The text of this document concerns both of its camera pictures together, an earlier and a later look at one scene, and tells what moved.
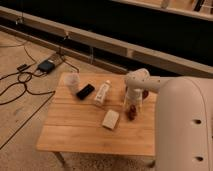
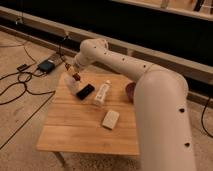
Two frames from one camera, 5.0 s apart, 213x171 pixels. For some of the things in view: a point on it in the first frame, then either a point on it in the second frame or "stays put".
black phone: x=85 y=92 stays put
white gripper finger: x=126 y=107 to x=67 y=66
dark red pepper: x=132 y=113 to x=76 y=76
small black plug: x=20 y=68 stays put
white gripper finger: x=140 y=104 to x=76 y=71
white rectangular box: x=111 y=119 stays put
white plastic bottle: x=102 y=93 stays put
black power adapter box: x=46 y=66 stays put
